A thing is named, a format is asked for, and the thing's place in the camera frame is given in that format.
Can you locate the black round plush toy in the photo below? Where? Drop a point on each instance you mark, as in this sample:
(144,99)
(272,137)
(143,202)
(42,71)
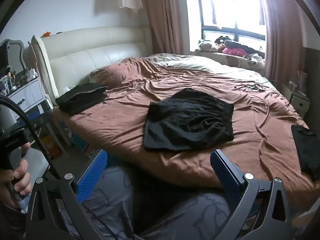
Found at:
(222,40)

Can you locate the person's left leg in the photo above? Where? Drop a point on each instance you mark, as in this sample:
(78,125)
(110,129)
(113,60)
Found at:
(112,200)

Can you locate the pink plush toy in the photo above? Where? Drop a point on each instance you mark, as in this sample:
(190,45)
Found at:
(233,52)

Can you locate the black framed window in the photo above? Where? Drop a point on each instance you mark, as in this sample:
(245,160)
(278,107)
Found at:
(225,12)

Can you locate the small cream nightstand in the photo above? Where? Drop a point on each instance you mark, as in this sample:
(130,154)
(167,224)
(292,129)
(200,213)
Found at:
(300,102)

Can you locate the white pillow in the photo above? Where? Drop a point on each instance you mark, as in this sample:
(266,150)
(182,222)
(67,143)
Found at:
(200,63)

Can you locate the small orange toy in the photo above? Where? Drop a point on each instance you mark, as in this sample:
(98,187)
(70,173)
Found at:
(47,33)

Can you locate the black pants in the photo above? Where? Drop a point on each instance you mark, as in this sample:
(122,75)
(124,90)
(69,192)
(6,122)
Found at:
(187,120)

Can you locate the brown blanket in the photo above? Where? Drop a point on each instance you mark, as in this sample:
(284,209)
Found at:
(125,120)

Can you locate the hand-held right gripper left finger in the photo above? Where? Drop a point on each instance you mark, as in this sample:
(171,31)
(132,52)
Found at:
(92,177)

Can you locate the stack of folded dark clothes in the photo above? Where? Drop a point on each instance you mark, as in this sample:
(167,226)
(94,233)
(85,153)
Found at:
(80,97)

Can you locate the beige plush toy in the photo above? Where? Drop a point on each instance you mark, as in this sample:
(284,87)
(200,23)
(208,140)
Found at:
(207,46)

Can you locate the group of small toiletries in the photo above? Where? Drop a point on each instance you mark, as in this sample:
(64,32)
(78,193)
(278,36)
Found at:
(12,78)

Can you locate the person's right leg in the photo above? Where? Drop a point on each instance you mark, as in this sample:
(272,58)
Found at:
(207,217)

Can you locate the person's left hand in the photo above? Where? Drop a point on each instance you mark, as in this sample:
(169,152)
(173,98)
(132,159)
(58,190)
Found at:
(22,180)

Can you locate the person's leg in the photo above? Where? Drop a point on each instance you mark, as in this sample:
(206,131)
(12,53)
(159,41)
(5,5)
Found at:
(112,200)
(207,217)

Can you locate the dark cloth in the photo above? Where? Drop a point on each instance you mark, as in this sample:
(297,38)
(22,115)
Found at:
(305,150)

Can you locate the upright books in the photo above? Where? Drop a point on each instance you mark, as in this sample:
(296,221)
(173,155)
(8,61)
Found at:
(303,80)

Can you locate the white dresser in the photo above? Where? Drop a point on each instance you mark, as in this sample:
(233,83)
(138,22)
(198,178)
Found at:
(27,92)

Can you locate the grey framed mirror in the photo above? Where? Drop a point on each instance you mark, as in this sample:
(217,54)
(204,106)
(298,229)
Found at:
(15,52)

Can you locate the cream upholstered headboard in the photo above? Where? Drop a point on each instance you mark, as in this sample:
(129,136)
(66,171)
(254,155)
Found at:
(87,52)

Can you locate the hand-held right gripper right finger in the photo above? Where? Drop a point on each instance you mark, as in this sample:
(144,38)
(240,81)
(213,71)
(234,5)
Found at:
(225,177)

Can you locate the brown curtain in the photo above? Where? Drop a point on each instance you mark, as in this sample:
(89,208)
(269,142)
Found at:
(162,17)
(282,30)

